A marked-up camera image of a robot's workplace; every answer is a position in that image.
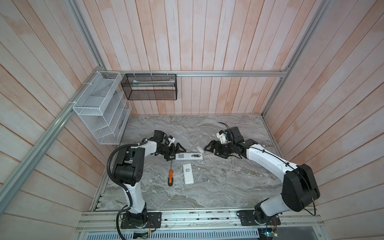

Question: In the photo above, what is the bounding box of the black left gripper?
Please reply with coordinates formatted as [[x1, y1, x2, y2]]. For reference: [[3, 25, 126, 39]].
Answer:
[[156, 142, 186, 161]]

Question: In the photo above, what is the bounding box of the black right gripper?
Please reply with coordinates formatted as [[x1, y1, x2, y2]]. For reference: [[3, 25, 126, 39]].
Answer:
[[204, 139, 235, 158]]

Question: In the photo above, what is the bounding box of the long white remote control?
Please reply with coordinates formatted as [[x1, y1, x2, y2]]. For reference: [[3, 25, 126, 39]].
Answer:
[[176, 153, 203, 161]]

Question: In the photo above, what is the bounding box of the white battery compartment cover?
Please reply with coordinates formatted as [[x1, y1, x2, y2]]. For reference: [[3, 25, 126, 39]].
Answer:
[[197, 146, 204, 154]]

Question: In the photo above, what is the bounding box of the orange handled screwdriver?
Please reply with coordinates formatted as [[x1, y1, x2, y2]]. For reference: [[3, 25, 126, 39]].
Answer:
[[168, 161, 174, 186]]

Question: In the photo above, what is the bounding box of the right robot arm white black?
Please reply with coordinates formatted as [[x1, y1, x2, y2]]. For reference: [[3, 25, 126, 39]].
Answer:
[[204, 127, 321, 225]]

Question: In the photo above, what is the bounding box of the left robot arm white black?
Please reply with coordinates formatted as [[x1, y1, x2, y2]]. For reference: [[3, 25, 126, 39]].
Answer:
[[108, 130, 186, 225]]

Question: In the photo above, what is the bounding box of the short white remote control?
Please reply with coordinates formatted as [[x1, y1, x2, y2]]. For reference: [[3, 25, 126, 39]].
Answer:
[[183, 164, 194, 185]]

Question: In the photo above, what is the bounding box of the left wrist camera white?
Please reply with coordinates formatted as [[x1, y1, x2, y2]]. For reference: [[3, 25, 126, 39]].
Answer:
[[164, 136, 176, 146]]

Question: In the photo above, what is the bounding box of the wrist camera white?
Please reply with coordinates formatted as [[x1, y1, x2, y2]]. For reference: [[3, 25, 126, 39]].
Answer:
[[216, 130, 228, 145], [164, 136, 176, 146]]

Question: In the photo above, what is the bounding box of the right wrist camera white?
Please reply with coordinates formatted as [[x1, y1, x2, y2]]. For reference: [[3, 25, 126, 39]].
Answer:
[[216, 130, 228, 145]]

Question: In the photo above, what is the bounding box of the black corrugated cable conduit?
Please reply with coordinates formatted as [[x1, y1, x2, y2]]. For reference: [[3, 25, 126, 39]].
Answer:
[[106, 143, 142, 240]]

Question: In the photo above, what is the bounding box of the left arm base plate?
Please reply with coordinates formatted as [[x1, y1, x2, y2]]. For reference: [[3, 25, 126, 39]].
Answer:
[[120, 212, 162, 229]]

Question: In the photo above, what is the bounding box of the black wire mesh basket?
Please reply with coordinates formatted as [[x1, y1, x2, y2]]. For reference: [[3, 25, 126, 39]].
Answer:
[[121, 73, 178, 101]]

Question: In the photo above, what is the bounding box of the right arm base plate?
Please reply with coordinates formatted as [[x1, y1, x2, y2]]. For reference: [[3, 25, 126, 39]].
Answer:
[[237, 210, 281, 226]]

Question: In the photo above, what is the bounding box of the white wire mesh shelf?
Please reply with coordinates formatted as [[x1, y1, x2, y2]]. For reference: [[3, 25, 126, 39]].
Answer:
[[73, 71, 132, 145]]

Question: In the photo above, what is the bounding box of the horizontal aluminium wall rail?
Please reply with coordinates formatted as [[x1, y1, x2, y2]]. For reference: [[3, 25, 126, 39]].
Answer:
[[116, 70, 288, 78]]

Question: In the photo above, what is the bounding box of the aluminium rail base frame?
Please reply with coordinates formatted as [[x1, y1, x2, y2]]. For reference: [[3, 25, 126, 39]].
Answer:
[[76, 208, 330, 240]]

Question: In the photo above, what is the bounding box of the left aluminium wall rail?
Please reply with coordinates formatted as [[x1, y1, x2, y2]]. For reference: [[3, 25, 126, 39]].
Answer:
[[1, 66, 105, 215]]

